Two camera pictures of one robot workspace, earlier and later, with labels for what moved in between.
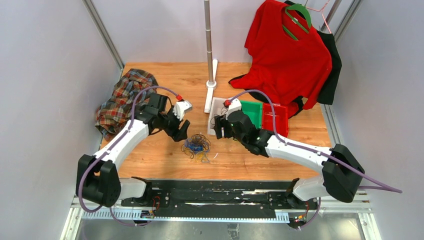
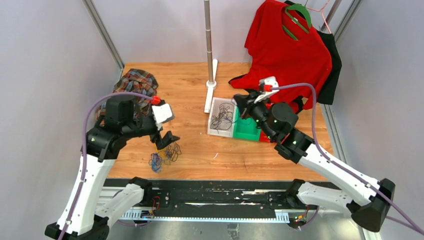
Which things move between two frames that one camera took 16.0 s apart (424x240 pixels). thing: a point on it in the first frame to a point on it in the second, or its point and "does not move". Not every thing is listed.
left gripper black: (178, 134) to (156, 136)
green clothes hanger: (303, 9) does not move
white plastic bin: (218, 109) does not move
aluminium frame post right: (347, 20) does not move
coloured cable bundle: (198, 145) to (170, 153)
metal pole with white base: (211, 83) does not move
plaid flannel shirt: (116, 113) does not move
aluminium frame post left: (100, 26) does not move
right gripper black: (217, 119) to (242, 101)
